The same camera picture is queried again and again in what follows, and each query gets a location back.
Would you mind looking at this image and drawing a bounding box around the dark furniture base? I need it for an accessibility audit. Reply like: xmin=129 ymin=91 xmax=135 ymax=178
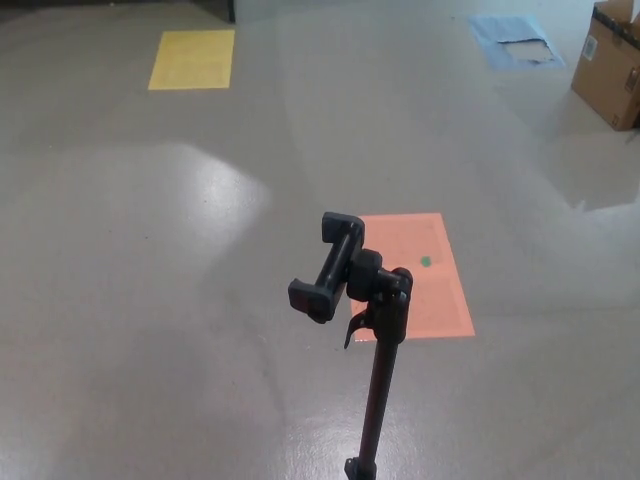
xmin=196 ymin=0 xmax=237 ymax=24

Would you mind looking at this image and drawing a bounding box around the brown cardboard box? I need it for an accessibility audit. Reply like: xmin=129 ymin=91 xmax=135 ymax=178
xmin=571 ymin=0 xmax=640 ymax=133

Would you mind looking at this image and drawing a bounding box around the black telescopic phone stand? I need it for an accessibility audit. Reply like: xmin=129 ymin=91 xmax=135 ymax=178
xmin=287 ymin=211 xmax=415 ymax=480

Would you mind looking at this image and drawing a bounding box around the orange paper sheet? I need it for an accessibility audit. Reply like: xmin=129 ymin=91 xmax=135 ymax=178
xmin=349 ymin=212 xmax=476 ymax=343

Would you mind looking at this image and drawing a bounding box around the yellow paper sheet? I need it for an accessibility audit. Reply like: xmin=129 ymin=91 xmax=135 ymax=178
xmin=147 ymin=29 xmax=236 ymax=91

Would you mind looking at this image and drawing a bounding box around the blue torn floor sheet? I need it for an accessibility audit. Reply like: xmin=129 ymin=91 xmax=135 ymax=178
xmin=467 ymin=13 xmax=567 ymax=72

